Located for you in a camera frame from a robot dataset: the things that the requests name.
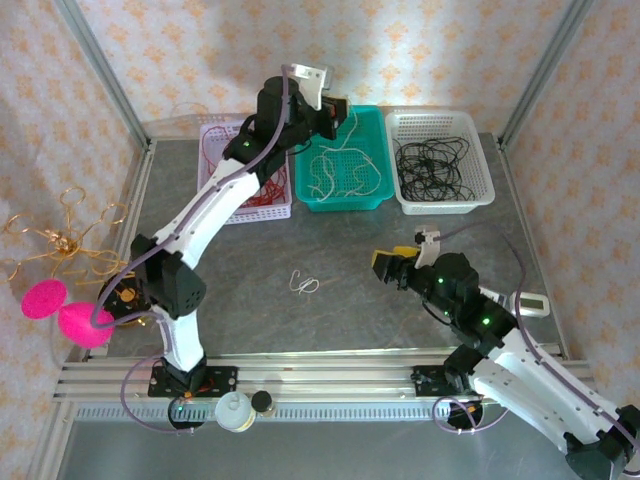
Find white cable tangle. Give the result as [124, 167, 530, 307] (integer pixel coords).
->
[289, 269, 321, 296]

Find lavender plastic basket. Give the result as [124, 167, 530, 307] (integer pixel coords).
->
[198, 115, 294, 224]

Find small white digital timer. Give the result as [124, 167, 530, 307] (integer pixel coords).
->
[508, 292, 550, 319]

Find teal plastic basket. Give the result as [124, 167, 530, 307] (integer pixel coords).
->
[293, 105, 395, 214]

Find white plastic basket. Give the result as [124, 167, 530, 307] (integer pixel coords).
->
[384, 109, 496, 216]

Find white round cap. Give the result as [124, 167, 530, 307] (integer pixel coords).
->
[214, 390, 257, 432]

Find pink round pads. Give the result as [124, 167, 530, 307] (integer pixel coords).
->
[57, 301, 115, 350]

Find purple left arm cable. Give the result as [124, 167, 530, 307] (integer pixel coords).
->
[89, 63, 296, 435]

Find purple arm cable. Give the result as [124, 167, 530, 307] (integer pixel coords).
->
[89, 63, 296, 435]
[432, 222, 640, 446]

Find red cable bundle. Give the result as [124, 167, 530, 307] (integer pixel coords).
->
[202, 127, 292, 207]

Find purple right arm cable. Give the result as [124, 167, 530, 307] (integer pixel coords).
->
[432, 222, 640, 446]

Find black cable bundle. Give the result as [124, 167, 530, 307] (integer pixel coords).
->
[394, 135, 476, 201]

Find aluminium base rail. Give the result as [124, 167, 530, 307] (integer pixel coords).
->
[52, 344, 599, 404]

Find grey slotted cable duct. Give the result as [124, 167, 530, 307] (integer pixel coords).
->
[74, 403, 506, 422]

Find aluminium frame post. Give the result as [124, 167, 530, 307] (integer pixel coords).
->
[52, 0, 154, 151]
[497, 0, 596, 149]

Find gold wire ornament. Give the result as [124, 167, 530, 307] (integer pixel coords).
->
[0, 185, 132, 289]

